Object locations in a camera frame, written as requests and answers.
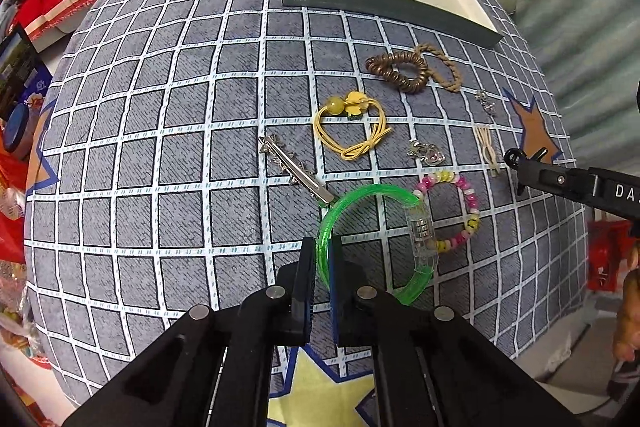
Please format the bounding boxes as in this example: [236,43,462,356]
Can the brown spiral hair tie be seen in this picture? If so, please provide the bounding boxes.
[364,50,432,96]

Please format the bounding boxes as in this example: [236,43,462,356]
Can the silver heart charm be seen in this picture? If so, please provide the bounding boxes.
[408,140,445,167]

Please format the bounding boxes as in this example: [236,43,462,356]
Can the grey grid patterned cloth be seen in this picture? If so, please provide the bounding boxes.
[25,0,587,405]

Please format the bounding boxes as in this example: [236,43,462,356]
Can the tan braided hair tie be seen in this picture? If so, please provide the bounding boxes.
[412,42,464,94]

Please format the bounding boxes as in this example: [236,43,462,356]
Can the pink yellow beaded bracelet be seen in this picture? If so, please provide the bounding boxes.
[412,169,483,255]

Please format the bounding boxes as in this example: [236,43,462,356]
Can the yellow hair tie with beads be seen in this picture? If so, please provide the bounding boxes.
[312,90,394,163]

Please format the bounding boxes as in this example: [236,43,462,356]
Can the silver metal hair clip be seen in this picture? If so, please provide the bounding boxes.
[257,134,336,208]

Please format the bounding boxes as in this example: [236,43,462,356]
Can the green translucent bangle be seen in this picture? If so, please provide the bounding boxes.
[316,183,438,306]

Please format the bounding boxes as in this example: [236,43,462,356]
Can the small silver earring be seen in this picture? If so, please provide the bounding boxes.
[475,90,496,118]

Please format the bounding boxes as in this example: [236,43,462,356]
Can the beige knotted hair tie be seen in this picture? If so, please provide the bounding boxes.
[473,124,504,179]

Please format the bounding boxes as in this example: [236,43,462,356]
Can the person's right hand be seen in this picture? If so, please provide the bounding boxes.
[613,243,640,362]

